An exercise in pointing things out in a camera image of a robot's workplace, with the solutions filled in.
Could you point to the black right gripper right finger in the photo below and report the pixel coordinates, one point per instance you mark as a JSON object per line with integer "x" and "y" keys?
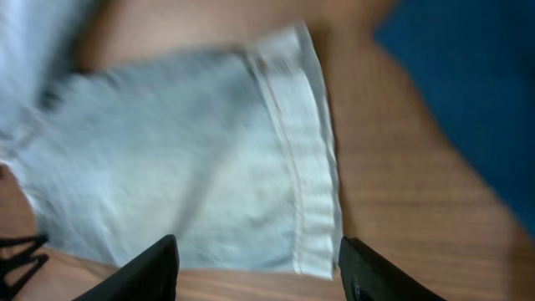
{"x": 368, "y": 276}

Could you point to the light blue denim shorts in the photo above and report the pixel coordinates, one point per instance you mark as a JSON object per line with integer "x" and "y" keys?
{"x": 230, "y": 149}

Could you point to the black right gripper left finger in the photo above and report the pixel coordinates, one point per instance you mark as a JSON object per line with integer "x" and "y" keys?
{"x": 151, "y": 276}

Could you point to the dark blue garment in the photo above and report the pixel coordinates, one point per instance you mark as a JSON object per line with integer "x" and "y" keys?
{"x": 473, "y": 62}

